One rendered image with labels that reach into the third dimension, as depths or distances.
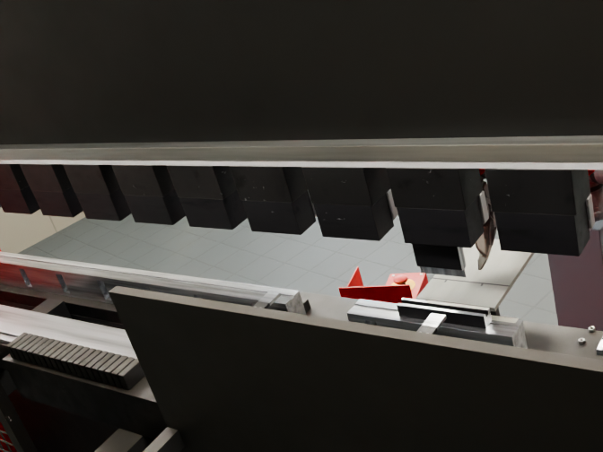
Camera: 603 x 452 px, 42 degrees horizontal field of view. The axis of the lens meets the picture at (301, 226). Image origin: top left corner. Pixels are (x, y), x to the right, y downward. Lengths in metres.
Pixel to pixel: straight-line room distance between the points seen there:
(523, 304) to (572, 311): 0.91
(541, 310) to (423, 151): 2.25
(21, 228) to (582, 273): 4.10
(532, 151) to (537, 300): 2.36
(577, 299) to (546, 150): 1.42
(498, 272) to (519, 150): 0.67
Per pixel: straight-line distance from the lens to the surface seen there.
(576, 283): 2.46
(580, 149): 1.09
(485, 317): 1.62
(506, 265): 1.77
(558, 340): 1.74
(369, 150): 1.23
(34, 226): 5.70
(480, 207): 1.52
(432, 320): 1.62
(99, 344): 1.99
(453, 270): 1.60
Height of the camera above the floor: 1.91
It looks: 25 degrees down
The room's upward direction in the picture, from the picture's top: 17 degrees counter-clockwise
